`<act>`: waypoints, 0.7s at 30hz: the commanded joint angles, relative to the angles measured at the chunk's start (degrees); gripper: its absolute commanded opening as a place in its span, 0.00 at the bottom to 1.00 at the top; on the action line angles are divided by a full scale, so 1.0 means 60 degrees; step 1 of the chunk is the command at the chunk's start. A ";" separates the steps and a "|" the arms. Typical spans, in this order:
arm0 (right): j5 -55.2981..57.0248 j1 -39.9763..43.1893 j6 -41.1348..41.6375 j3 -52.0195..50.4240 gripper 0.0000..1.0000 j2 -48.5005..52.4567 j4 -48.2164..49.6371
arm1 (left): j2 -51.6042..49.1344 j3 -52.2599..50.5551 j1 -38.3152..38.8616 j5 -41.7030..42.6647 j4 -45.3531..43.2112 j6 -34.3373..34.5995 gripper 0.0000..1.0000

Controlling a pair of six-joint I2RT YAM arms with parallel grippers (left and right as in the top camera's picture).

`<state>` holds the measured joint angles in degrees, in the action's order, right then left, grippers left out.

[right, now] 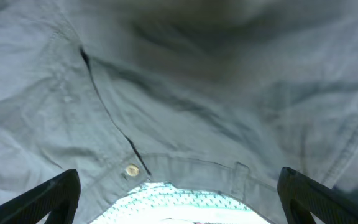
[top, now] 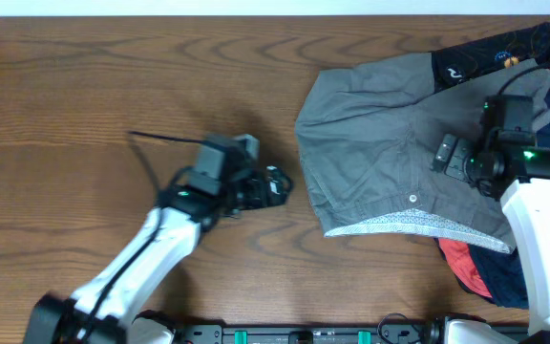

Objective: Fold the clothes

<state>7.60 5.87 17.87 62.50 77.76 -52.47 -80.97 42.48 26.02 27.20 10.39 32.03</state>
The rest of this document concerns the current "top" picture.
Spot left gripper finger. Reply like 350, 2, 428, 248
267, 183, 292, 206
266, 165, 293, 187

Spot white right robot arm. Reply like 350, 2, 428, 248
432, 95, 550, 343

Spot grey shorts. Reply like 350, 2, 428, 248
295, 53, 550, 253

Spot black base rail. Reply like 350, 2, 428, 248
126, 310, 529, 344

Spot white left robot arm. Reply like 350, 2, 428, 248
23, 142, 293, 344

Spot navy blue garment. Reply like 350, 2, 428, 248
469, 90, 550, 309

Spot red garment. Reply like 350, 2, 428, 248
436, 238, 492, 301

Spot black patterned shorts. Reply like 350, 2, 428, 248
432, 22, 550, 92

